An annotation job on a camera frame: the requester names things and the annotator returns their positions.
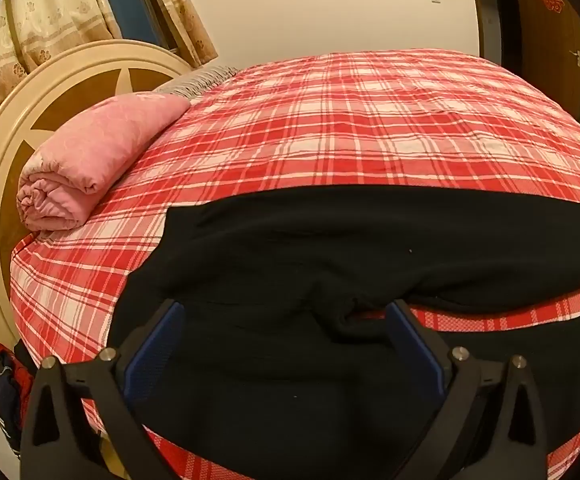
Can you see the red plaid bed sheet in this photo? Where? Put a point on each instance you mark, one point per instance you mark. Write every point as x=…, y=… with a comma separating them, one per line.
x=370, y=125

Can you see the cream round headboard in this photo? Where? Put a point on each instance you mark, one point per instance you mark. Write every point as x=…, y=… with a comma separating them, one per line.
x=0, y=160

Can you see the rolled pink blanket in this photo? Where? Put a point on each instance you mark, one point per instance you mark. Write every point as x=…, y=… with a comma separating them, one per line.
x=100, y=145

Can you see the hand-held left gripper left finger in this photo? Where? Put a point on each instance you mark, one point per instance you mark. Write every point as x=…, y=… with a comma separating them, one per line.
x=155, y=342

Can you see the beige floral curtain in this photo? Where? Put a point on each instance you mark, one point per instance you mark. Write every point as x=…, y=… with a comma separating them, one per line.
x=185, y=15
x=45, y=20

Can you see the dark blue and red clothing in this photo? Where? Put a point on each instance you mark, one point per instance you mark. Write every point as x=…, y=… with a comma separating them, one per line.
x=5, y=390

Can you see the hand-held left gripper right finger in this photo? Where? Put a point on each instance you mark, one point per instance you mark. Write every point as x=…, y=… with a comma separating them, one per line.
x=411, y=342

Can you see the window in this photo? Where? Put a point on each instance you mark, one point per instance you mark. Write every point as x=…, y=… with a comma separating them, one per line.
x=130, y=10

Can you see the dark door frame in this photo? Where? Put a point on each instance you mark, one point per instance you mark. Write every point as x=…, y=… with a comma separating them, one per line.
x=485, y=5

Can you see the black pants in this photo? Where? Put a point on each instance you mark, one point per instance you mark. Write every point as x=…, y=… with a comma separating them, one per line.
x=295, y=250

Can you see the brown wooden door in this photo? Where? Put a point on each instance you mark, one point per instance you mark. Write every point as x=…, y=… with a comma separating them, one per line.
x=550, y=60

